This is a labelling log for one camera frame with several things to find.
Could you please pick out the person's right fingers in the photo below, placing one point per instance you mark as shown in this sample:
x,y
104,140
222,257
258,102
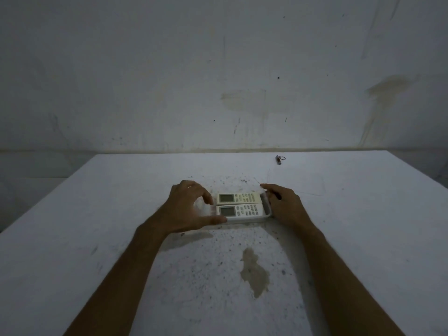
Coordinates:
x,y
270,188

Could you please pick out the cream remote control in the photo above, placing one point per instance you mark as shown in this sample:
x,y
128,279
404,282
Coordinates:
x,y
241,198

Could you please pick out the person's right hand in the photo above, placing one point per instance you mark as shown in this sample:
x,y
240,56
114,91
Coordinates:
x,y
287,208

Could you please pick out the clear plastic tray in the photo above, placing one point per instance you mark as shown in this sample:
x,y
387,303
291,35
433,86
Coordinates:
x,y
245,222

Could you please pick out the white remote control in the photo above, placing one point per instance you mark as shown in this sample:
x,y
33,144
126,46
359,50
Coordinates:
x,y
241,210

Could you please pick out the person's left thumb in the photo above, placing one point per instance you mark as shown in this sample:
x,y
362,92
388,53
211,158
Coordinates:
x,y
214,221

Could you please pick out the person's left hand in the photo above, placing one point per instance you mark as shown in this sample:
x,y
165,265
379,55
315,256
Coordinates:
x,y
183,209

